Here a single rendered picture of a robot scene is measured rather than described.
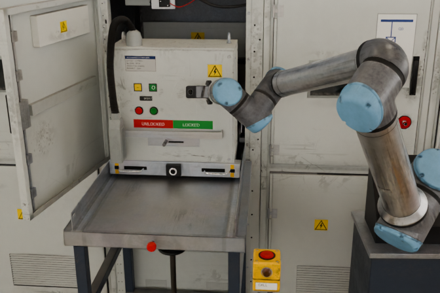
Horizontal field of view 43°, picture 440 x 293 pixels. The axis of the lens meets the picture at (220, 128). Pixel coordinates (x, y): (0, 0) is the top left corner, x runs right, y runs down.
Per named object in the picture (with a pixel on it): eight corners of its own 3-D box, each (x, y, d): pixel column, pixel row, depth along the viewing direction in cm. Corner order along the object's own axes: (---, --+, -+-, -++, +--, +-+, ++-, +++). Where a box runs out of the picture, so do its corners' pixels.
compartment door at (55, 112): (14, 218, 199) (-15, 8, 175) (99, 156, 256) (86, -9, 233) (31, 221, 197) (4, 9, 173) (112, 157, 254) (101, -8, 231)
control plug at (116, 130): (122, 163, 218) (119, 121, 212) (110, 163, 218) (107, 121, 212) (127, 156, 225) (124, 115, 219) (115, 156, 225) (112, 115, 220)
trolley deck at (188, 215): (245, 252, 186) (245, 237, 184) (64, 245, 191) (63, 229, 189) (251, 172, 250) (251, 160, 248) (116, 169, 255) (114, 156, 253)
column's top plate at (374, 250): (437, 216, 223) (438, 211, 222) (469, 259, 192) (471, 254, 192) (350, 215, 223) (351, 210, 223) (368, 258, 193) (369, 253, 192)
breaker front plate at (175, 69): (233, 167, 225) (233, 50, 210) (116, 163, 229) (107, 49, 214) (233, 165, 226) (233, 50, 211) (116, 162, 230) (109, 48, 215)
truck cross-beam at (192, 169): (239, 178, 226) (239, 164, 224) (109, 173, 230) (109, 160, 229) (240, 172, 231) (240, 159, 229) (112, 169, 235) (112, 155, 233)
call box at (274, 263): (279, 293, 163) (280, 263, 159) (252, 292, 163) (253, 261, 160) (279, 277, 170) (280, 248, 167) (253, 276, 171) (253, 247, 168)
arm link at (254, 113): (281, 108, 186) (254, 84, 184) (262, 134, 182) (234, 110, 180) (269, 113, 195) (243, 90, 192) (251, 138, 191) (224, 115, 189)
